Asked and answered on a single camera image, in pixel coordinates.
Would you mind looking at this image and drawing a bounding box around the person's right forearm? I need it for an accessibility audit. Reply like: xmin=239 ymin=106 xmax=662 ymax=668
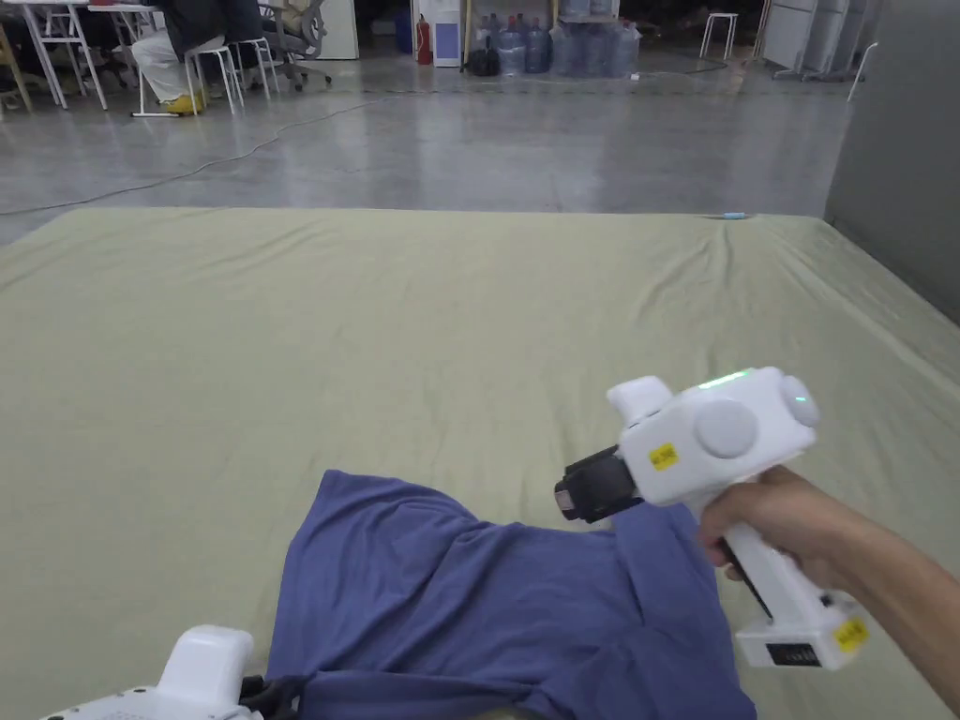
xmin=820 ymin=498 xmax=960 ymax=720

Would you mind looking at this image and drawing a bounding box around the dark blue shirt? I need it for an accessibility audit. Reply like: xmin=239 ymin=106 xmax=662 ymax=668
xmin=265 ymin=469 xmax=758 ymax=720

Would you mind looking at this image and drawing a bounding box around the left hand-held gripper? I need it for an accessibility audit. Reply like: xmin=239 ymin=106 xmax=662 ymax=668
xmin=29 ymin=625 xmax=308 ymax=720

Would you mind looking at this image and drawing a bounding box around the person's right hand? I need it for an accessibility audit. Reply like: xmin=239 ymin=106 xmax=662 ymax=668
xmin=697 ymin=464 xmax=863 ymax=593

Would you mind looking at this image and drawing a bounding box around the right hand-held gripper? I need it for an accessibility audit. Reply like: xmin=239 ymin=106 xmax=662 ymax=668
xmin=553 ymin=367 xmax=873 ymax=672

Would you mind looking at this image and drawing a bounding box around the white table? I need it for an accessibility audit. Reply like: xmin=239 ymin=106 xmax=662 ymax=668
xmin=0 ymin=0 xmax=162 ymax=113

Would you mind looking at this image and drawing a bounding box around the bed with pale green sheet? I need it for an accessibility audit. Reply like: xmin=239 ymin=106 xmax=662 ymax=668
xmin=0 ymin=206 xmax=960 ymax=720

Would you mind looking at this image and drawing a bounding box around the white stool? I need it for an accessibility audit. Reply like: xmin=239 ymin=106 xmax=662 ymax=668
xmin=698 ymin=11 xmax=741 ymax=61
xmin=231 ymin=36 xmax=281 ymax=96
xmin=130 ymin=43 xmax=246 ymax=118

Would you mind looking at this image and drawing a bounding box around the group of blue water bottles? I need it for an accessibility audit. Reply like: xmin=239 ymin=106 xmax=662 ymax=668
xmin=479 ymin=0 xmax=643 ymax=80

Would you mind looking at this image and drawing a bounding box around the grey office chair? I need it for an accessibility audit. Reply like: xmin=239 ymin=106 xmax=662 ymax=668
xmin=258 ymin=0 xmax=334 ymax=92

